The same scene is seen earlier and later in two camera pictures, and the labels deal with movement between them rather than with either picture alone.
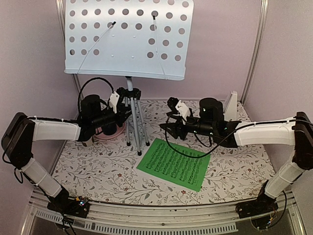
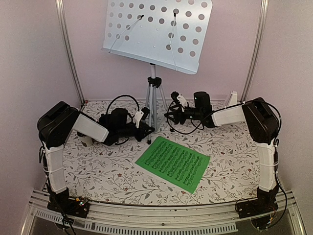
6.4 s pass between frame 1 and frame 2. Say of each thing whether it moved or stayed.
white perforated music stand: moved
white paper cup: stayed
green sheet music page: stayed
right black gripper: moved
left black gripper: moved
